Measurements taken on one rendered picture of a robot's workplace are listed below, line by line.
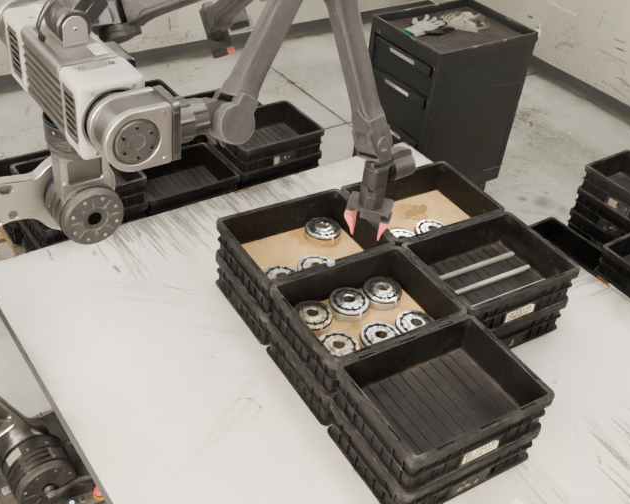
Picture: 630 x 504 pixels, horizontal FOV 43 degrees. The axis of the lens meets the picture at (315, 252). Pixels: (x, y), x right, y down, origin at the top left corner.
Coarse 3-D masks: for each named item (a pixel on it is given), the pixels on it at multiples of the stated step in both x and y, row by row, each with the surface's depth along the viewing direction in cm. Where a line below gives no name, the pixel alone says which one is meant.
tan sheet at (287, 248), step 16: (256, 240) 225; (272, 240) 226; (288, 240) 226; (304, 240) 227; (352, 240) 229; (256, 256) 219; (272, 256) 220; (288, 256) 221; (304, 256) 221; (336, 256) 223
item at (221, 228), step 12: (324, 192) 230; (336, 192) 231; (276, 204) 222; (288, 204) 224; (228, 216) 216; (240, 216) 217; (216, 228) 214; (228, 240) 209; (240, 252) 204; (360, 252) 209; (252, 264) 200; (324, 264) 203; (264, 276) 197; (288, 276) 198
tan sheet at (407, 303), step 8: (360, 288) 213; (408, 296) 212; (400, 304) 209; (408, 304) 210; (416, 304) 210; (368, 312) 205; (376, 312) 206; (384, 312) 206; (392, 312) 206; (400, 312) 207; (424, 312) 208; (336, 320) 202; (368, 320) 203; (376, 320) 203; (384, 320) 204; (392, 320) 204; (336, 328) 199; (344, 328) 200; (352, 328) 200; (360, 328) 200; (320, 336) 197
